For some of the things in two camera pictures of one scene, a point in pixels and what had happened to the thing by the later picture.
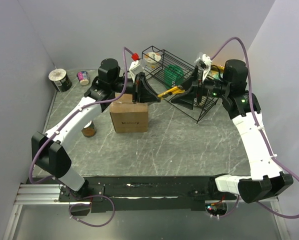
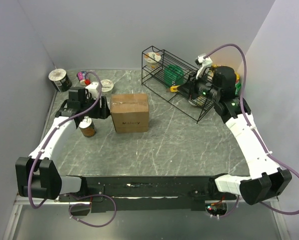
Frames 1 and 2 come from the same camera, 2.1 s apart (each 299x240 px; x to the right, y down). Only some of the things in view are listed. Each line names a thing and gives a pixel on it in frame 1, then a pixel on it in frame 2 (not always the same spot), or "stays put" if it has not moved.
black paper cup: x=60 y=79 stays put
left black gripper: x=142 y=95 -> x=103 y=112
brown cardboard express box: x=128 y=117 stays put
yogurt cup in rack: x=151 y=59 stays put
